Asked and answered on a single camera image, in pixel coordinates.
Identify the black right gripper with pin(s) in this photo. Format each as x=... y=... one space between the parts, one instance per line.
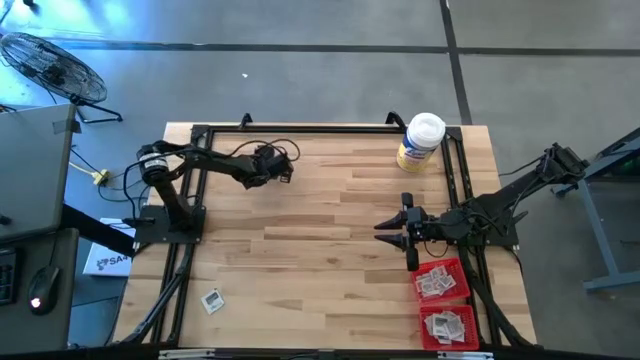
x=417 y=225

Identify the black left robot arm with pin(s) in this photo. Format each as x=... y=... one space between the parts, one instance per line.
x=172 y=200

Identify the white metal bracket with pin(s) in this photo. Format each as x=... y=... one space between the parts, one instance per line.
x=185 y=354
x=465 y=355

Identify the black diagonal support bar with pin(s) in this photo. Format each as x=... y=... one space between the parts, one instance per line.
x=95 y=230

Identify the white printed cardboard box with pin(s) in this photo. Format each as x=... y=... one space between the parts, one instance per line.
x=107 y=262

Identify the white antiseptic towelette packet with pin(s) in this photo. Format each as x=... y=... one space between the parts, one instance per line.
x=442 y=340
x=429 y=324
x=213 y=301
x=456 y=326
x=440 y=325

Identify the red plastic mesh basket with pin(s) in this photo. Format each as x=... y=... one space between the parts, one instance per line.
x=462 y=291
x=471 y=330

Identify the black aluminium table frame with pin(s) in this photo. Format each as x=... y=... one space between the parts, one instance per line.
x=300 y=129

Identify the black computer mouse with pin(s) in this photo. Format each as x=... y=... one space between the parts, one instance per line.
x=44 y=287

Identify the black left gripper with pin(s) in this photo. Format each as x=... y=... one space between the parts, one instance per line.
x=265 y=167

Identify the grey tape strip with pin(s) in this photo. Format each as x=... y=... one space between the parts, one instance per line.
x=66 y=126

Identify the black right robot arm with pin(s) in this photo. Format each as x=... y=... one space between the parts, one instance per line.
x=520 y=192

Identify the black floor fan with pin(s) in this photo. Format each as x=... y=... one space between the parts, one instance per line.
x=55 y=70

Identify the Lysol disinfecting wipes canister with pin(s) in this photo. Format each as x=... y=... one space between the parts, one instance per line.
x=425 y=132

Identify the yellow power plug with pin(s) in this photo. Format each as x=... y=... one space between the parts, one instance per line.
x=101 y=176

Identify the dark grey desk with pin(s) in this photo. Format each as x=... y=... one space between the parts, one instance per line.
x=15 y=325

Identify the black keyboard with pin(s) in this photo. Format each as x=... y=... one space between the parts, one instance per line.
x=7 y=277

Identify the blue-grey metal cart frame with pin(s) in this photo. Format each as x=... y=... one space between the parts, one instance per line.
x=598 y=235

